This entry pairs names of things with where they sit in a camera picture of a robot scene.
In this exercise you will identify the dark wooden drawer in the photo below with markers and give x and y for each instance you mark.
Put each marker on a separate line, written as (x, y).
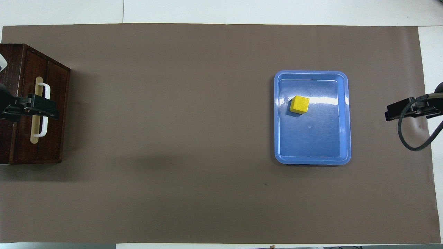
(55, 138)

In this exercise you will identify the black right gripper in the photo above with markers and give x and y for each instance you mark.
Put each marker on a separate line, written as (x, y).
(439, 103)

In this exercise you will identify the dark wooden drawer cabinet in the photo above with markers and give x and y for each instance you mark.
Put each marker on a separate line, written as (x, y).
(8, 62)

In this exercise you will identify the brown table mat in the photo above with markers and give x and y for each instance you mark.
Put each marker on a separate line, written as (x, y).
(173, 138)

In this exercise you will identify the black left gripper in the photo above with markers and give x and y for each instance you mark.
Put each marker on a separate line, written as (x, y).
(5, 98)

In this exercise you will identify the yellow cube block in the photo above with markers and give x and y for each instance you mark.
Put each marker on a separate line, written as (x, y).
(299, 104)

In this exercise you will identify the blue plastic tray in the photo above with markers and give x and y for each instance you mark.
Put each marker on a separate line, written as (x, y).
(311, 138)

